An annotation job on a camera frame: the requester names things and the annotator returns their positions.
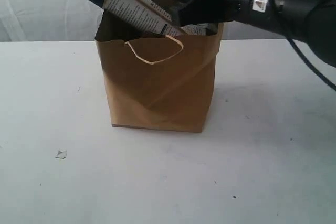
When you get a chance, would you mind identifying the long dark noodle package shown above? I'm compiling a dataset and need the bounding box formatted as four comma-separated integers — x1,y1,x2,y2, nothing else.
71,0,218,37

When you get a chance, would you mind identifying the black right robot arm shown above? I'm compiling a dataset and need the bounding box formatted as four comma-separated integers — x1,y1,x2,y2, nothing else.
171,0,335,66

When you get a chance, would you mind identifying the brown paper bag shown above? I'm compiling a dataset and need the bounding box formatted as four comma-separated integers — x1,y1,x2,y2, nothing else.
95,0,223,132

